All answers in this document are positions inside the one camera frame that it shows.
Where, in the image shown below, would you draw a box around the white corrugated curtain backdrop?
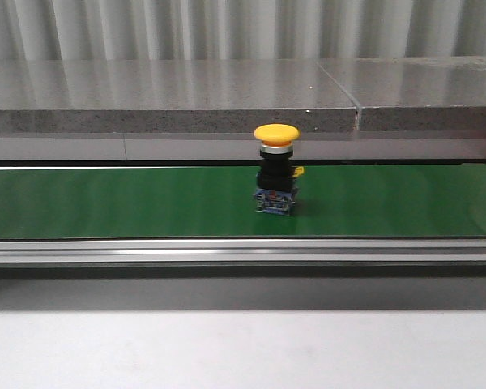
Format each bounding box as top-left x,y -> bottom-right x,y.
0,1 -> 486,60

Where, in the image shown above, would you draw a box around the grey stone slab left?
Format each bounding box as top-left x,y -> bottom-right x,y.
0,60 -> 356,134

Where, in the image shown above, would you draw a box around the silver aluminium conveyor rail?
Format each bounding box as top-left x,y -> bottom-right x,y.
0,237 -> 486,265

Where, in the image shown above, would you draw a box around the grey stone slab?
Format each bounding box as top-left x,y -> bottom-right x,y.
0,60 -> 356,134
319,57 -> 486,134

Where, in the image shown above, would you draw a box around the grey stone slab right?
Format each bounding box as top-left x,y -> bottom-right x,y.
319,57 -> 486,134

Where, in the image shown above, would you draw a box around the green conveyor belt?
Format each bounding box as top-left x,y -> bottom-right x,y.
0,164 -> 486,240

